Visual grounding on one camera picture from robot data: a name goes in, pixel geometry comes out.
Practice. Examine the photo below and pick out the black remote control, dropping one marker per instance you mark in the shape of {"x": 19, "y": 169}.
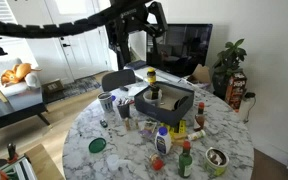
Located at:
{"x": 124, "y": 88}

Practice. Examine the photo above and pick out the small cardboard box with label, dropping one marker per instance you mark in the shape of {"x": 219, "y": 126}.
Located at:
{"x": 52, "y": 86}

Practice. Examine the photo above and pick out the black red hand tool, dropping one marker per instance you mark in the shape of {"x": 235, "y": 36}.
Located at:
{"x": 11, "y": 151}

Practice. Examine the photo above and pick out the small jar red lid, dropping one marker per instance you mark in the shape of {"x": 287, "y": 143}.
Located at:
{"x": 156, "y": 162}

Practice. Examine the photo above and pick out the patterned floor rug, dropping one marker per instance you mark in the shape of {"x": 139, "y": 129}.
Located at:
{"x": 77, "y": 87}

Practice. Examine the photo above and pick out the small white bottle green cap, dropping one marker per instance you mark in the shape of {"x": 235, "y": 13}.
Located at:
{"x": 196, "y": 135}

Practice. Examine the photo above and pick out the green bottle red cap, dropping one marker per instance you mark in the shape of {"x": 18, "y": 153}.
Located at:
{"x": 185, "y": 163}

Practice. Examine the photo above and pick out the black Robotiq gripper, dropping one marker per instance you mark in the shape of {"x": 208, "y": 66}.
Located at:
{"x": 128, "y": 20}

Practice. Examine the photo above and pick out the white cup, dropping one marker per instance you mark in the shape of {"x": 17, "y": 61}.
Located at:
{"x": 148, "y": 98}

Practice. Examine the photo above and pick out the black coffee table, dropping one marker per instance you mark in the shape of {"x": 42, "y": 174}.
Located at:
{"x": 14, "y": 110}

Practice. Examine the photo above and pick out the yellow flat box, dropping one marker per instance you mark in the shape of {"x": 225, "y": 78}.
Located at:
{"x": 181, "y": 126}

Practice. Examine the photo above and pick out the black car key fob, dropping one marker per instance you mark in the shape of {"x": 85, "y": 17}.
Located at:
{"x": 103, "y": 123}

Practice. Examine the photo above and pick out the white television stand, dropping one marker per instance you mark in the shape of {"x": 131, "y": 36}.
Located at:
{"x": 167, "y": 77}

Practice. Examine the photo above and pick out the black cup with utensils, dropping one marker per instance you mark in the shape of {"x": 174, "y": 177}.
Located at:
{"x": 124, "y": 110}

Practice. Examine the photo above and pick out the dark blue open shoebox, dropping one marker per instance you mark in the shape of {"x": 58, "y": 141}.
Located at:
{"x": 164, "y": 113}

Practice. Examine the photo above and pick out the clear plastic cup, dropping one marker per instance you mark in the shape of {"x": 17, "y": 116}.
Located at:
{"x": 112, "y": 162}

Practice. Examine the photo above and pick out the open brown cardboard box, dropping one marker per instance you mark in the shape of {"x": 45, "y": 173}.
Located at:
{"x": 201, "y": 74}

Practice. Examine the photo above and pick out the dark bottle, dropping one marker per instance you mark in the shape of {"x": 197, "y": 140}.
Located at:
{"x": 154, "y": 91}

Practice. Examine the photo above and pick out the open green tin can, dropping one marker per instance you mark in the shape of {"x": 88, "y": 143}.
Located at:
{"x": 216, "y": 163}

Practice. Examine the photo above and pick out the blue round lid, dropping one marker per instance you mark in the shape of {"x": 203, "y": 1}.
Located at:
{"x": 113, "y": 98}

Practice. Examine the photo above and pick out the brown sauce bottle red cap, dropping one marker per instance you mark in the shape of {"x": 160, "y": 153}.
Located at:
{"x": 199, "y": 118}

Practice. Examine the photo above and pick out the white door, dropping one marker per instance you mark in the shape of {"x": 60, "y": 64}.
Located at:
{"x": 80, "y": 50}

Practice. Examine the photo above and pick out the grey sofa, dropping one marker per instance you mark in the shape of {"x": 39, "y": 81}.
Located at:
{"x": 4, "y": 90}

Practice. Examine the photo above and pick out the striped metal tumbler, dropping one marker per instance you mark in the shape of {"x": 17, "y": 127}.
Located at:
{"x": 105, "y": 102}

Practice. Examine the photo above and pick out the grey chair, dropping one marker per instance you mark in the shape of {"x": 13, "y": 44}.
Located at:
{"x": 117, "y": 79}

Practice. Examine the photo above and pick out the green round lid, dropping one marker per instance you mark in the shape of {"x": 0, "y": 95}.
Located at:
{"x": 97, "y": 145}

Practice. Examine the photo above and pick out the black flat screen television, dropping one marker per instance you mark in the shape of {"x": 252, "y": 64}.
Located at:
{"x": 184, "y": 46}

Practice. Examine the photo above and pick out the white bottle blue cap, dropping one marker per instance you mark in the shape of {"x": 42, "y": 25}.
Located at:
{"x": 163, "y": 142}

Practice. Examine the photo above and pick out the black round object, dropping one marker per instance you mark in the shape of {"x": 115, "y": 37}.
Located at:
{"x": 180, "y": 103}

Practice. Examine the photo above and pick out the green white crate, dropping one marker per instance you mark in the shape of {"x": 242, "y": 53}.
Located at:
{"x": 19, "y": 170}

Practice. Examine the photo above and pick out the tan wooden piece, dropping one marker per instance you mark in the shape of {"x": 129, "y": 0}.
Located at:
{"x": 179, "y": 140}

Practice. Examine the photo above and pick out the orange black game box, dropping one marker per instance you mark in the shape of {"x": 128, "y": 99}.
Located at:
{"x": 235, "y": 90}

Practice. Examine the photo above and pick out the green potted plant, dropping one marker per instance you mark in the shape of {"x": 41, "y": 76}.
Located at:
{"x": 229, "y": 61}

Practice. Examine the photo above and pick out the orange plush toy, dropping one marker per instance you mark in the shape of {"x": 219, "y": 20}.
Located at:
{"x": 15, "y": 74}

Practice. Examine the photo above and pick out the yellow lid vitamin bottle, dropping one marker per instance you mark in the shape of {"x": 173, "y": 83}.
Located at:
{"x": 151, "y": 76}

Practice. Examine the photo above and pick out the dark blue book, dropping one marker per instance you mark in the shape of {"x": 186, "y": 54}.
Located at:
{"x": 135, "y": 64}

